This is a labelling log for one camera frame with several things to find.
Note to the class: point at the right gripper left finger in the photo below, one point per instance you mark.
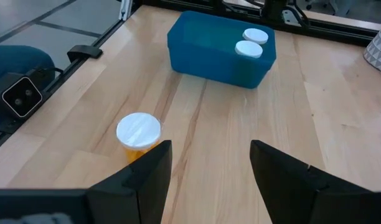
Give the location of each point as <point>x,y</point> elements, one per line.
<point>140,193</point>

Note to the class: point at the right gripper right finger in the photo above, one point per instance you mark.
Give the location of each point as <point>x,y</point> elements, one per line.
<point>287,193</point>

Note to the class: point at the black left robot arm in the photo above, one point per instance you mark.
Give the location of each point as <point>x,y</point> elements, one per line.
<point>274,9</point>

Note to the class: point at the blue plastic bin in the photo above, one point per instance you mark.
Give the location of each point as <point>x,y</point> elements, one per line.
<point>203,59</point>

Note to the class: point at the potted succulent plant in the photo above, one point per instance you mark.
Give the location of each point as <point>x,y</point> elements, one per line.
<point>378,51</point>

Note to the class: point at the dark blue seat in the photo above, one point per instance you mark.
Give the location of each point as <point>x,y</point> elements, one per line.
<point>16,59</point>

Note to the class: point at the black frame clamp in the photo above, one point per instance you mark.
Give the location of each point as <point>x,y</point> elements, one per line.
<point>84,51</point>

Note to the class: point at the black table-level camera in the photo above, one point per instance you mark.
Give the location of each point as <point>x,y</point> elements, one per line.
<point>20,96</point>

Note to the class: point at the white frame bracket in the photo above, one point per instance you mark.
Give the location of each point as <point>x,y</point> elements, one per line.
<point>126,9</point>

